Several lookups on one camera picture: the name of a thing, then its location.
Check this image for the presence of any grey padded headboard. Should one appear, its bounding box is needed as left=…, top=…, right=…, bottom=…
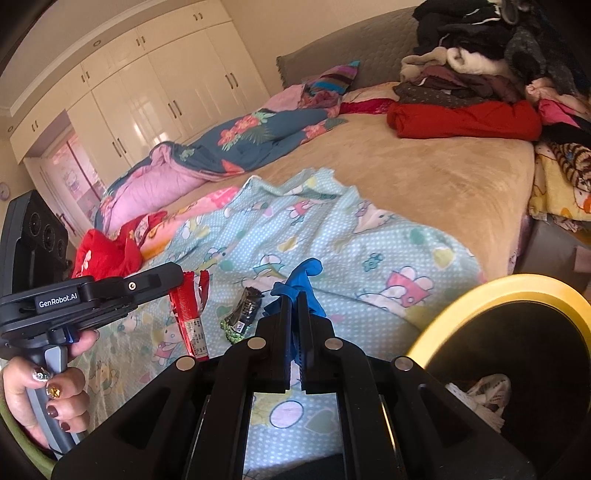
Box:
left=276, top=4, right=423, bottom=90

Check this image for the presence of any white orange plastic bag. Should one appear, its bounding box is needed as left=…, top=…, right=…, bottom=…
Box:
left=445, top=375, right=512, bottom=432

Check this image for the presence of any pink cartoon sheet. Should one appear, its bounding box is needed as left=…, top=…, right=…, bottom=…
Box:
left=139, top=187, right=241, bottom=259

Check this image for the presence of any light blue cartoon blanket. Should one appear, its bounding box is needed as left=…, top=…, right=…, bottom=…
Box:
left=88, top=167, right=485, bottom=476

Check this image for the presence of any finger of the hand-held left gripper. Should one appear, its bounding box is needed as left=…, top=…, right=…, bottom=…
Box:
left=90, top=262, right=185, bottom=330

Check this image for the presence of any pink cartoon sliding door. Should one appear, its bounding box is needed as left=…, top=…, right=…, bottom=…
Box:
left=23, top=124, right=112, bottom=222

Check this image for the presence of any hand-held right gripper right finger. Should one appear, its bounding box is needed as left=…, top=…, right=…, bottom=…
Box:
left=298, top=295, right=539, bottom=480

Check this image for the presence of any blue scrunchie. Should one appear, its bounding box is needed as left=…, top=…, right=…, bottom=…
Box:
left=270, top=258, right=328, bottom=370

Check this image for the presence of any pile of mixed clothes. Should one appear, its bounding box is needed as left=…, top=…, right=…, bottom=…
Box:
left=397, top=0, right=591, bottom=222

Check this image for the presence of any white wardrobe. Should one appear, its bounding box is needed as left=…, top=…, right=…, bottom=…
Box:
left=9, top=0, right=271, bottom=171

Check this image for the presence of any black bin with yellow rim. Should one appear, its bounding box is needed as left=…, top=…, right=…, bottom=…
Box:
left=406, top=273, right=591, bottom=480

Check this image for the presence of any bed with tan sheet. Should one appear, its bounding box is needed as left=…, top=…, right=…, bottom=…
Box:
left=99, top=83, right=536, bottom=287

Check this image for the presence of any blue floral quilt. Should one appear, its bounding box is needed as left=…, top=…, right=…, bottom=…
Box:
left=95, top=107, right=349, bottom=232

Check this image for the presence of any red snack wrapper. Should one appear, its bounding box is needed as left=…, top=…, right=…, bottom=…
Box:
left=168, top=271, right=212, bottom=361

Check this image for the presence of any person's left forearm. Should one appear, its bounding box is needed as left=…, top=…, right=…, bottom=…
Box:
left=0, top=406, right=54, bottom=478

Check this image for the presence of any red folded garment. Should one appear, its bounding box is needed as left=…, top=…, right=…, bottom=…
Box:
left=387, top=99, right=542, bottom=141

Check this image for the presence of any black green snack wrapper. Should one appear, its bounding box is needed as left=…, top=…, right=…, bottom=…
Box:
left=221, top=286, right=264, bottom=344

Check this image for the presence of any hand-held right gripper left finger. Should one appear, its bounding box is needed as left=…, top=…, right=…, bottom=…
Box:
left=51, top=295, right=298, bottom=480

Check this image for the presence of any pink blanket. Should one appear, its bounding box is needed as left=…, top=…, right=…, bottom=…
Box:
left=270, top=85, right=315, bottom=112

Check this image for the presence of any striped colourful pillow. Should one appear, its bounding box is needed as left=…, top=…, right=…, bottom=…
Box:
left=302, top=61, right=361, bottom=107

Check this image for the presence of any person's left hand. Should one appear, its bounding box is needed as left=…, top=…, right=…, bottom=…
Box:
left=2, top=330, right=100, bottom=450

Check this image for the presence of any dark red patterned cloth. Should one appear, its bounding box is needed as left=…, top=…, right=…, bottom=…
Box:
left=339, top=99, right=393, bottom=116

